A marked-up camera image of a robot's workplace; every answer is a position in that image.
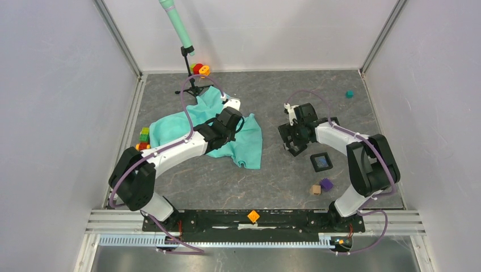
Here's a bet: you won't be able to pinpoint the black square frame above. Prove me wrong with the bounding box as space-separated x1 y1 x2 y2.
323 117 340 126
287 144 307 157
310 152 333 172

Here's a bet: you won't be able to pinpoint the mint green garment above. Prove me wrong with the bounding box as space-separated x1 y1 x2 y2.
149 87 263 169

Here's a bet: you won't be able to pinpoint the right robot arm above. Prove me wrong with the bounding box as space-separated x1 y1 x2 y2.
278 103 400 231

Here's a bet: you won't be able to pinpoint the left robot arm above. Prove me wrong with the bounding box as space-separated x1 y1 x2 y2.
108 107 243 231

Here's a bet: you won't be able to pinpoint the black tripod stand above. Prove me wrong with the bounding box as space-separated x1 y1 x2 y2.
180 46 213 97

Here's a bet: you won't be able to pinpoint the small wooden cube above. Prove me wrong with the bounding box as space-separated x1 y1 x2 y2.
310 185 322 196

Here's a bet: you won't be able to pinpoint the purple toy brick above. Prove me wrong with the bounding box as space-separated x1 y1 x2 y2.
319 178 334 192

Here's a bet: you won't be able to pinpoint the red orange toy rings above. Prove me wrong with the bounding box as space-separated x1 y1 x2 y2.
189 63 211 79

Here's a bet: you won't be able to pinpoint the small teal cube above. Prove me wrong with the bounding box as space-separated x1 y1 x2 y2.
345 90 354 99

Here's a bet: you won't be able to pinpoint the colourful toy brick train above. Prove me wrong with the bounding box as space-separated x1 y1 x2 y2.
136 127 151 151

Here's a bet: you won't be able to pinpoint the orange diamond marker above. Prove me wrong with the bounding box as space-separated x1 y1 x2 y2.
247 210 260 224

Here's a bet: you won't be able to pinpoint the mint green microphone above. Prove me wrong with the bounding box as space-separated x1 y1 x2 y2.
159 0 195 56

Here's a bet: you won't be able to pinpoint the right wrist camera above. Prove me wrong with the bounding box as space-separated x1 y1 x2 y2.
284 103 298 126

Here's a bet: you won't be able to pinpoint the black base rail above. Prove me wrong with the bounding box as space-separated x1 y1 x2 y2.
141 209 365 243

